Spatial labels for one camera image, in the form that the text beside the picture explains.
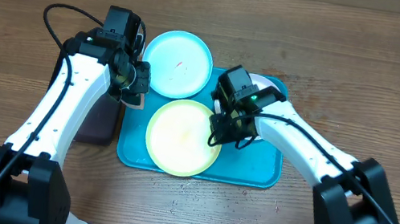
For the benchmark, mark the black water tray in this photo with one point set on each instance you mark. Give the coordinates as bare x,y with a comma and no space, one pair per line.
100,124

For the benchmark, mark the white plate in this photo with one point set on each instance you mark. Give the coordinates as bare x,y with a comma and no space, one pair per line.
266,83

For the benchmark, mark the yellow green plate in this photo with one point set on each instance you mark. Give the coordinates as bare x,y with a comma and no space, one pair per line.
177,138

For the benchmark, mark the light blue plate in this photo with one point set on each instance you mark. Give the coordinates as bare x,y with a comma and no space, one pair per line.
181,64

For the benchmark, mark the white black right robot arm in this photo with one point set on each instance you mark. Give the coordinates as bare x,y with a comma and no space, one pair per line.
345,190

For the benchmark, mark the teal serving tray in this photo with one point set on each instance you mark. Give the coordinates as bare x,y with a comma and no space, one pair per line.
257,165

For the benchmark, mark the pink cleaning sponge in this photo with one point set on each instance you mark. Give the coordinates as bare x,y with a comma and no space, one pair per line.
134,101

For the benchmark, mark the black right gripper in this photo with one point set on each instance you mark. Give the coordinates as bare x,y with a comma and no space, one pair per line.
221,127

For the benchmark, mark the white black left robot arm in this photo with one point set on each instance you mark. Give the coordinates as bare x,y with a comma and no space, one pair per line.
102,61

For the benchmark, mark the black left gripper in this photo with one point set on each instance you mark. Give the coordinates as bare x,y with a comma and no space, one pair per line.
143,84

